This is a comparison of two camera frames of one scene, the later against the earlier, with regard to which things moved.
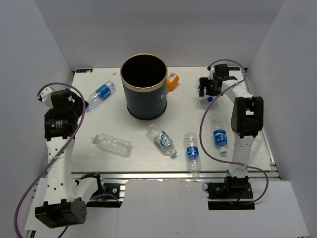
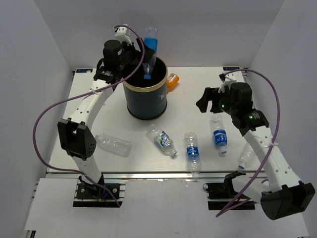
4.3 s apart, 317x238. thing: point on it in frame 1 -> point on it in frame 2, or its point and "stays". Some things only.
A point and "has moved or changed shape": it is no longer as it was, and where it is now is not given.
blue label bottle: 194,160 stays
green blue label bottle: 161,139 stays
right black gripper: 204,82 -> 202,103
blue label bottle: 220,133 stays
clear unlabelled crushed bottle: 107,143 stays
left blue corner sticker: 84,70 stays
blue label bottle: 100,94 has moved or changed shape
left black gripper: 78,104 -> 137,54
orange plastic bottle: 172,81 stays
